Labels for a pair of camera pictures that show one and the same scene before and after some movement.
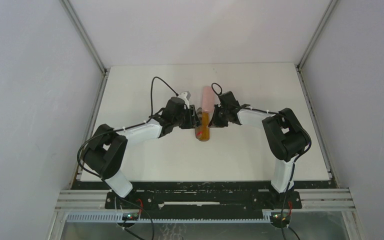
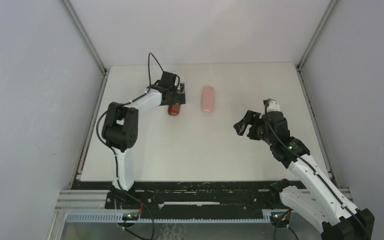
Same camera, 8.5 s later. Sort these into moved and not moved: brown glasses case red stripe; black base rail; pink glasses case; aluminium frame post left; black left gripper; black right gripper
Moved: black right gripper; black left gripper; brown glasses case red stripe
Not moved: aluminium frame post left; black base rail; pink glasses case
